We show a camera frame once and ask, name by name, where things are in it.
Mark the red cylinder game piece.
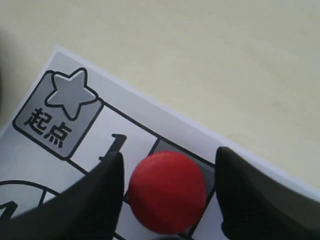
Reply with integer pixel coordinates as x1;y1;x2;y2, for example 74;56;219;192
127;151;207;235

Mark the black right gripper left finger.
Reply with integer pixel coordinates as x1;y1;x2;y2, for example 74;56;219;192
0;152;124;240

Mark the paper number game board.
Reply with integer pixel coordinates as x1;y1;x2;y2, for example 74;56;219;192
0;47;320;240

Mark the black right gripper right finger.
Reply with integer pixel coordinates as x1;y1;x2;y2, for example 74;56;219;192
215;146;320;240

